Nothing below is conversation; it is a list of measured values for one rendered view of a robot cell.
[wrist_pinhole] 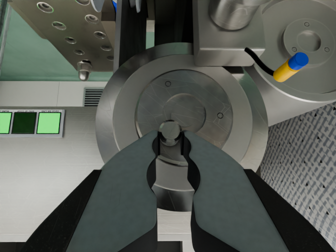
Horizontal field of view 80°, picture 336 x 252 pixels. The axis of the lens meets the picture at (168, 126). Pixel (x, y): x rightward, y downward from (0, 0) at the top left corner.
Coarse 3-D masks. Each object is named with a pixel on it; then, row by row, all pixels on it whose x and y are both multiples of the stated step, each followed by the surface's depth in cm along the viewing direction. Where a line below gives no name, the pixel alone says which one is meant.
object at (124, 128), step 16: (144, 64) 17; (160, 64) 17; (176, 64) 17; (192, 64) 17; (128, 80) 17; (144, 80) 17; (224, 80) 17; (128, 96) 17; (240, 96) 17; (128, 112) 16; (240, 112) 17; (128, 128) 16; (240, 128) 16; (128, 144) 16; (224, 144) 16; (240, 144) 16; (160, 160) 16; (240, 160) 16; (160, 176) 16; (176, 176) 16
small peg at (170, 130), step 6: (168, 120) 12; (174, 120) 12; (162, 126) 12; (168, 126) 12; (174, 126) 12; (180, 126) 12; (162, 132) 12; (168, 132) 12; (174, 132) 12; (180, 132) 12; (162, 138) 12; (168, 138) 12; (174, 138) 12; (168, 144) 14; (174, 144) 14
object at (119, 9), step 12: (120, 0) 20; (120, 12) 20; (132, 12) 27; (120, 24) 20; (132, 24) 27; (120, 36) 20; (132, 36) 27; (144, 36) 43; (120, 48) 20; (132, 48) 27; (144, 48) 43; (120, 60) 20
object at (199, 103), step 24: (168, 72) 16; (192, 72) 16; (144, 96) 15; (168, 96) 15; (192, 96) 16; (216, 96) 16; (144, 120) 15; (192, 120) 15; (216, 120) 15; (216, 144) 15
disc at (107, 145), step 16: (160, 48) 18; (176, 48) 18; (192, 48) 18; (128, 64) 18; (112, 80) 18; (240, 80) 18; (112, 96) 18; (256, 96) 18; (96, 112) 17; (112, 112) 17; (256, 112) 17; (96, 128) 17; (112, 128) 17; (256, 128) 17; (112, 144) 17; (256, 144) 17; (256, 160) 17; (160, 192) 16; (176, 192) 16; (192, 192) 16; (160, 208) 16; (176, 208) 16
